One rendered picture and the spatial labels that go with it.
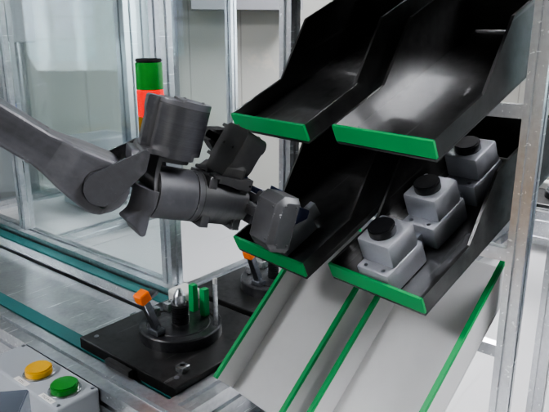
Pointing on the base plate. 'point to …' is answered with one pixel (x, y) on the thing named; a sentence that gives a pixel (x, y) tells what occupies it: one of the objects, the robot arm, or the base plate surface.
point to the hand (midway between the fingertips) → (274, 206)
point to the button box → (13, 373)
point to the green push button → (64, 386)
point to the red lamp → (145, 99)
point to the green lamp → (149, 75)
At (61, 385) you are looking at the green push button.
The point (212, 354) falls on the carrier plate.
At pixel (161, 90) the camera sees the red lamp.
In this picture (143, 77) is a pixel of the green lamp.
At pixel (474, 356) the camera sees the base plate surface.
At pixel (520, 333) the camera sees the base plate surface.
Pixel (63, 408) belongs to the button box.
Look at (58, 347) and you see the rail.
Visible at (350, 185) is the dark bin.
